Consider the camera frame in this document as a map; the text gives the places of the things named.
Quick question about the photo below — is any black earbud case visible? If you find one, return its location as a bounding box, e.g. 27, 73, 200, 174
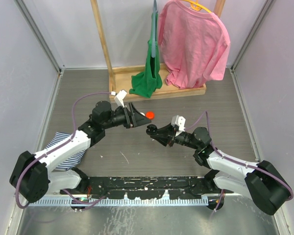
146, 124, 158, 136

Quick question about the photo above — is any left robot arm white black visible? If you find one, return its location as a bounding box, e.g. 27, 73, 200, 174
9, 101, 151, 203

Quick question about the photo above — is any grey slotted cable duct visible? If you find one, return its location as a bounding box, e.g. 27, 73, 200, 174
30, 193, 209, 207

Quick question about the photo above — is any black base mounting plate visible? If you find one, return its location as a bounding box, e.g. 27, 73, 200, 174
68, 176, 221, 200

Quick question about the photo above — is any pink t-shirt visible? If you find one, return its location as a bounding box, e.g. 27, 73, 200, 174
158, 0, 230, 89

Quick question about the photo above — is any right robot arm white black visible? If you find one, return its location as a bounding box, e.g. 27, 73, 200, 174
146, 124, 294, 215

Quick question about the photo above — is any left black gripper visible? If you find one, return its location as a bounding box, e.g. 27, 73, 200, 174
102, 102, 151, 130

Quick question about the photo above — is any wooden clothes rack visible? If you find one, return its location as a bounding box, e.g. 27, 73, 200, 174
91, 0, 230, 105

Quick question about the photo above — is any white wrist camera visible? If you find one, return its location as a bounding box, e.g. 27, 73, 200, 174
110, 90, 127, 108
171, 115, 186, 137

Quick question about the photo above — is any yellow clothes hanger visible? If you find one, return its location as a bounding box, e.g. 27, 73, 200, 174
182, 0, 212, 13

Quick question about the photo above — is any green tank top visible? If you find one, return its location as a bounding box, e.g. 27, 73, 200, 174
129, 15, 163, 98

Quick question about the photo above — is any grey-blue clothes hanger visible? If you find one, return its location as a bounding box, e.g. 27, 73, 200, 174
151, 0, 158, 58

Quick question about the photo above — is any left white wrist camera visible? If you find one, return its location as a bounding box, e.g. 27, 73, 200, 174
110, 90, 127, 108

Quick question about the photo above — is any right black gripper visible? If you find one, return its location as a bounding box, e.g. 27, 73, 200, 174
151, 122, 200, 150

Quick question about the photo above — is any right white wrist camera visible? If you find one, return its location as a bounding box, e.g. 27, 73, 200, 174
171, 115, 186, 137

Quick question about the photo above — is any orange earbud case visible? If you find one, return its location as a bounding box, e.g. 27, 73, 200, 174
146, 111, 155, 120

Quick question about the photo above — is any blue white striped cloth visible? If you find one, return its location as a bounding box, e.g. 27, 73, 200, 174
44, 131, 86, 171

